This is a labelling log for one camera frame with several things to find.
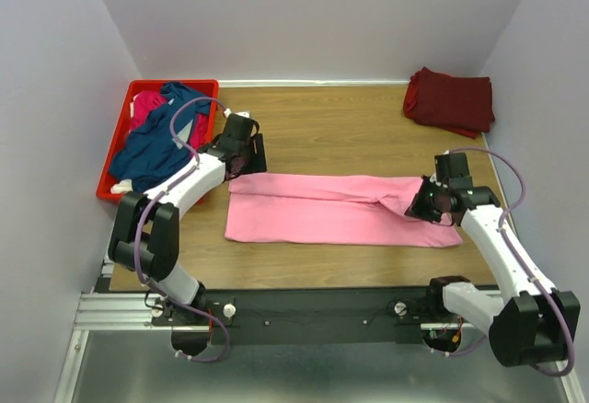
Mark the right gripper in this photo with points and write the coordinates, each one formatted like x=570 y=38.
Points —
x=416 y=209

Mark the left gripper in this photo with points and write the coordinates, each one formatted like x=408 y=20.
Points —
x=258 y=163

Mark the pink t-shirt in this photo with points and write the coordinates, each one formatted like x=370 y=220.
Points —
x=336 y=210

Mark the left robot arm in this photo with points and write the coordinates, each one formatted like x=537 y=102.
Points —
x=145 y=235

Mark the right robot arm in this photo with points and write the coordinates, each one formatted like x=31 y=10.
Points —
x=532 y=322

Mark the navy blue t-shirt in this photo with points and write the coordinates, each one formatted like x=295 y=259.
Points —
x=148 y=161

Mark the folded dark red t-shirt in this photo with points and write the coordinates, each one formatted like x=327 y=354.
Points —
x=462 y=105

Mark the magenta t-shirt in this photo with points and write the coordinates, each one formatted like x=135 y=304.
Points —
x=151 y=112

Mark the white garment piece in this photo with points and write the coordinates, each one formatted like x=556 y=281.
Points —
x=122 y=187

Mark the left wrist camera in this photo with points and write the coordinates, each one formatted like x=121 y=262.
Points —
x=244 y=114

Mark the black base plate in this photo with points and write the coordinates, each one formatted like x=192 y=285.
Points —
x=311 y=317

